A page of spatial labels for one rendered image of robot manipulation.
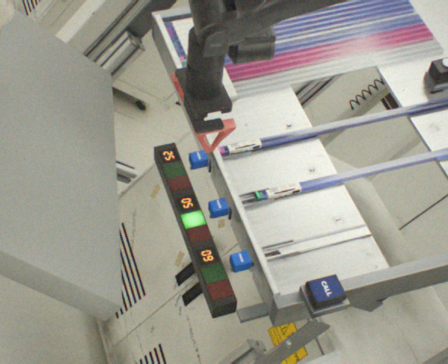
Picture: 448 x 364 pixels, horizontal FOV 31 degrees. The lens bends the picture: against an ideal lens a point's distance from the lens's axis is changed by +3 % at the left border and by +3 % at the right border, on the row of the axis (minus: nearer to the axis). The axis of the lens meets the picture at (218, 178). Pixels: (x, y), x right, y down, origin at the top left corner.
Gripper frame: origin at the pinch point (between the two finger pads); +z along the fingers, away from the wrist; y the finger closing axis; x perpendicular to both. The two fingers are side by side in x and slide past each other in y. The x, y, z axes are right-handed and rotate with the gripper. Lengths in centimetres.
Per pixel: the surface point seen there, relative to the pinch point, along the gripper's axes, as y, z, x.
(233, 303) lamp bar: -27.4, 11.0, 3.0
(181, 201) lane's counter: -6.6, 10.3, 5.0
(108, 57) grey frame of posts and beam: 41.1, 19.5, 5.9
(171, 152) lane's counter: 4.2, 10.1, 3.5
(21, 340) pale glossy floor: 10, 71, 35
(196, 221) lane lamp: -11.3, 10.4, 3.8
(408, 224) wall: 72, 167, -123
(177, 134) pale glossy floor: 114, 131, -35
